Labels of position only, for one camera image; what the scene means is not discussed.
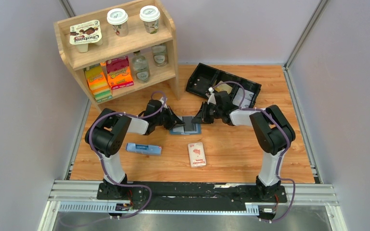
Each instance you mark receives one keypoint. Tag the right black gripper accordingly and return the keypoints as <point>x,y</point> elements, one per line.
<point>202,116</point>

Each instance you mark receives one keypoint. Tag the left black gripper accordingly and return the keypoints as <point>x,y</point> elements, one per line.
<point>174,120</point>

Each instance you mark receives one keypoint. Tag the blue leather card holder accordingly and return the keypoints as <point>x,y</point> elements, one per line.
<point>189,128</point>

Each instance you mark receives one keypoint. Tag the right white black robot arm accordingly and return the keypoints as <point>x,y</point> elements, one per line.
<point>273,131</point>

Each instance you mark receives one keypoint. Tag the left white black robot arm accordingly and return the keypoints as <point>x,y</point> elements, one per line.
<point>106,135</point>

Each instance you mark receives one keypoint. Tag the gold card in tray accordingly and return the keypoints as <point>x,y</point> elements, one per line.
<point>223,87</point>

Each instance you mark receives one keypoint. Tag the lower grey card in tray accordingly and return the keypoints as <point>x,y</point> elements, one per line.
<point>245,102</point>

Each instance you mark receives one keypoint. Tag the grey card in tray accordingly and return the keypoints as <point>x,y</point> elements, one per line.
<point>248,95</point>
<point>245,102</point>

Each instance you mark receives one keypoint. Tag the upper grey card in tray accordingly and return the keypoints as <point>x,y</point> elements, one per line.
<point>248,95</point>

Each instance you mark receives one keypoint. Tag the white pink sponge packet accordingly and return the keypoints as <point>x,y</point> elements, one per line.
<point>196,154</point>

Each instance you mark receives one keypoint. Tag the blue flat box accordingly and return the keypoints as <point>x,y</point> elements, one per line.
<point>143,149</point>

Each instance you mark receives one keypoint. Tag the black compartment tray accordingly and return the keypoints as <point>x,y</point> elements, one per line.
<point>205,76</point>

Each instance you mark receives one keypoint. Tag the left clear glass bottle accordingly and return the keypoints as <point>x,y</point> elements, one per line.
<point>140,67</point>

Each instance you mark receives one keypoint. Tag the clear glass bottle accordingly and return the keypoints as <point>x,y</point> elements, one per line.
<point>160,55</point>
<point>140,67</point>

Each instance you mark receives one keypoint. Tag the right clear glass bottle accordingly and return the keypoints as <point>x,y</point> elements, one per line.
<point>160,55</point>

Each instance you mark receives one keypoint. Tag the red orange Scrub Mommy box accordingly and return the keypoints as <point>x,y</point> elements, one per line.
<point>119,73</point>

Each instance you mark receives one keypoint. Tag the multicolour sponge stack pack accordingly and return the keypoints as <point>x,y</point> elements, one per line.
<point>97,83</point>

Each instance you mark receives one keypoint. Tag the wooden two-tier shelf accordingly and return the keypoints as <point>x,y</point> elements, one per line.
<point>113,46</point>

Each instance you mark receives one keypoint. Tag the right paper coffee cup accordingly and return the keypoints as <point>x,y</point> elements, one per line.
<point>150,16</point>

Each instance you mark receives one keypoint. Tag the paper coffee cup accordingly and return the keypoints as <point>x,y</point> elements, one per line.
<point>150,16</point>
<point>118,19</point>

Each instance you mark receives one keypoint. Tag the left paper coffee cup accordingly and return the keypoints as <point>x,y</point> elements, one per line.
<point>118,19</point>

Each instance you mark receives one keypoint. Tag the Chobani yogurt pack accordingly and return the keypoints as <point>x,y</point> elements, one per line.
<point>83,34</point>

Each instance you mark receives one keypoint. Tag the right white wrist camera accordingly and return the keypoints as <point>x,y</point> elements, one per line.
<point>211,98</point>

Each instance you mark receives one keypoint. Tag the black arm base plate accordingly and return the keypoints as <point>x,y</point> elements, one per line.
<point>189,196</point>

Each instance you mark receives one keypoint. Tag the aluminium frame rail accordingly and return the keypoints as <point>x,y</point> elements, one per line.
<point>89,205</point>

